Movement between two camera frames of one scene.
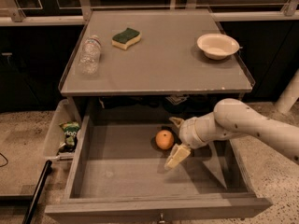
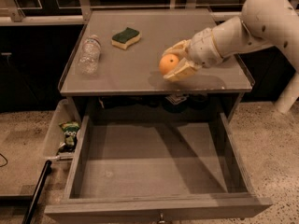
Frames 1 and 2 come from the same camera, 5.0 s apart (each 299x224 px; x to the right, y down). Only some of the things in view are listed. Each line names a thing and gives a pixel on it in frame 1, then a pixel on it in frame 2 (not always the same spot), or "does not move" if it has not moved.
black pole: (37, 192) does not move
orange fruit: (164, 139) → (166, 63)
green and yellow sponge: (123, 39) does not move
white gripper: (187, 133) → (203, 49)
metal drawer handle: (162, 217) does not move
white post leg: (290, 94) does not move
